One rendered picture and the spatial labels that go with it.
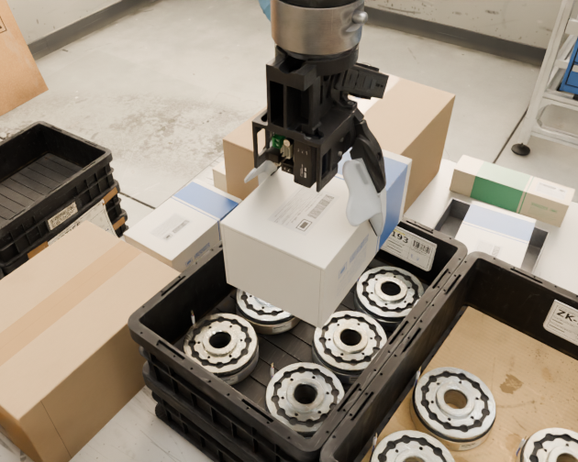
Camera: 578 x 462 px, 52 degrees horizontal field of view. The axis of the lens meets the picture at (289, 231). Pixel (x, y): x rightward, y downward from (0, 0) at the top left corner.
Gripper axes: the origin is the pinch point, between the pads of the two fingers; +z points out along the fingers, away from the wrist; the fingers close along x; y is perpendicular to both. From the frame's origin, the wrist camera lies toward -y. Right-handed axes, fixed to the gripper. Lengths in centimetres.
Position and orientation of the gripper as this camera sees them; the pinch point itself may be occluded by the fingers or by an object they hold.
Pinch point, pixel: (321, 207)
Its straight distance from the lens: 64.6
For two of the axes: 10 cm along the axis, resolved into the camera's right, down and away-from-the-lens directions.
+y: -5.3, 5.8, -6.1
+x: 8.5, 3.6, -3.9
